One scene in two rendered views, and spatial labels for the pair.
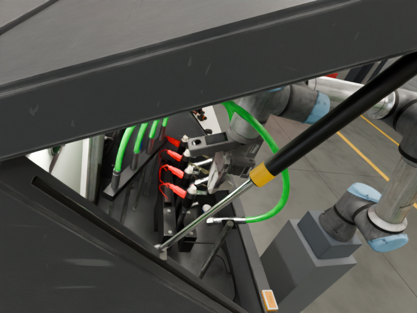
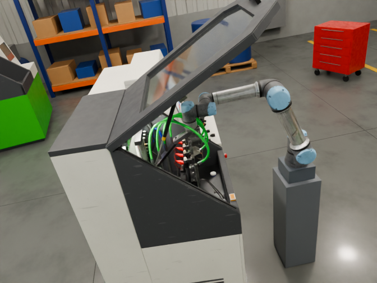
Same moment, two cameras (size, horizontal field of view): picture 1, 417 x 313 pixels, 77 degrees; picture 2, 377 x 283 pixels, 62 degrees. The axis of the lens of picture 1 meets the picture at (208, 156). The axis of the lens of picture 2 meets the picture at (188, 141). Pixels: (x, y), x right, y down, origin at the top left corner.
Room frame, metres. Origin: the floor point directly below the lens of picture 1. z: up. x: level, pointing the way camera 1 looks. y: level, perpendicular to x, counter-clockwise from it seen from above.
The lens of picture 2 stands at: (-0.93, -0.69, 2.17)
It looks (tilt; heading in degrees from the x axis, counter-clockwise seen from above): 30 degrees down; 24
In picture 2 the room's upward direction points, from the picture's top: 10 degrees counter-clockwise
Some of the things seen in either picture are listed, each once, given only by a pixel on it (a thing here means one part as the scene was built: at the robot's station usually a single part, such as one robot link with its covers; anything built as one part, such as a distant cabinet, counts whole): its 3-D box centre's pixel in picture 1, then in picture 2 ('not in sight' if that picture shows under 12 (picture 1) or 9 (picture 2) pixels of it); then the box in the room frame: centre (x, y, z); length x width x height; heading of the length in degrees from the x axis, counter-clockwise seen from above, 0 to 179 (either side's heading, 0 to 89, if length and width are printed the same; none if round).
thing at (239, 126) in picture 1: (246, 123); (190, 123); (0.56, -0.05, 1.35); 0.08 x 0.08 x 0.05
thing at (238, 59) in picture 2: not in sight; (222, 44); (5.57, 1.08, 0.51); 1.20 x 0.85 x 1.02; 116
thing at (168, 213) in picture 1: (172, 207); (189, 175); (0.65, 0.05, 0.91); 0.34 x 0.10 x 0.15; 22
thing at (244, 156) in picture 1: (236, 151); (193, 136); (0.56, -0.06, 1.27); 0.09 x 0.08 x 0.12; 112
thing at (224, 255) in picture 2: not in sight; (196, 242); (0.52, 0.03, 0.39); 0.70 x 0.58 x 0.79; 22
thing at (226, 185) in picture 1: (222, 185); (195, 153); (0.55, -0.06, 1.16); 0.06 x 0.03 x 0.09; 112
